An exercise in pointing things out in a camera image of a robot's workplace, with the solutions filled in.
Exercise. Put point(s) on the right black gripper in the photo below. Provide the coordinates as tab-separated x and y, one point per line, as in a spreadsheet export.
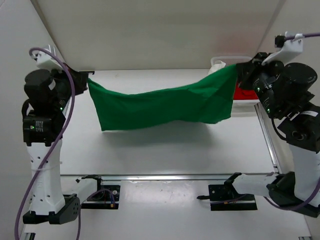
244	69

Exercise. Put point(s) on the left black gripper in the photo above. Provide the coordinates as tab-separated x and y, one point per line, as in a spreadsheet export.
78	80

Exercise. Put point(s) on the red t shirt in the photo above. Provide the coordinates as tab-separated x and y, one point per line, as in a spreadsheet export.
243	94

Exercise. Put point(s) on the green t shirt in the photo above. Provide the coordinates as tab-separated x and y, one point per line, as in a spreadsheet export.
208	101

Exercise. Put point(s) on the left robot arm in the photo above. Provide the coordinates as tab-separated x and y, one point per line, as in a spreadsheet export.
43	119

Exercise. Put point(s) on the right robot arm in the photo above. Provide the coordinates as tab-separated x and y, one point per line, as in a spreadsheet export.
283	91

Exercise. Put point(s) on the dark label sticker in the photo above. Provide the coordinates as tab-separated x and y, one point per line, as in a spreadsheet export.
89	72

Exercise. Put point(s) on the white t shirt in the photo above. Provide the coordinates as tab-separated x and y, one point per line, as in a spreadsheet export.
216	66

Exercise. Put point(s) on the white plastic basket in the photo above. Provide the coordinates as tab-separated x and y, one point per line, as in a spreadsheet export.
238	106

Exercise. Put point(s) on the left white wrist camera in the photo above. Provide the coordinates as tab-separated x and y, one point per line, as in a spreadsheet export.
45	61

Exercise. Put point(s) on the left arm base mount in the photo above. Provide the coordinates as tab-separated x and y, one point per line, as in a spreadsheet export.
95	193

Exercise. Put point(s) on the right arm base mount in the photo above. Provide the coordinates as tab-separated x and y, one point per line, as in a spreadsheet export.
223	198

